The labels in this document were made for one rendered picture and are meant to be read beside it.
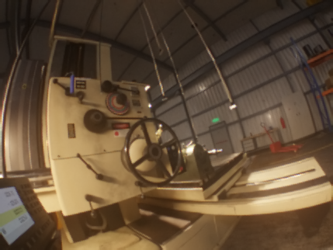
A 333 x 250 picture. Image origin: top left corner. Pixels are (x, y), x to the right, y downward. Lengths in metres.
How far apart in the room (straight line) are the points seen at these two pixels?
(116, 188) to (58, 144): 0.41
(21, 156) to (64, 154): 0.80
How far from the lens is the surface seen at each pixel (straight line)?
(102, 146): 0.86
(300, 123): 7.32
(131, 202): 1.67
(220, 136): 8.60
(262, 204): 1.22
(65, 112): 0.88
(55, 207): 1.13
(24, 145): 1.56
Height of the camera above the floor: 1.29
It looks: 11 degrees up
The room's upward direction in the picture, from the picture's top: 15 degrees counter-clockwise
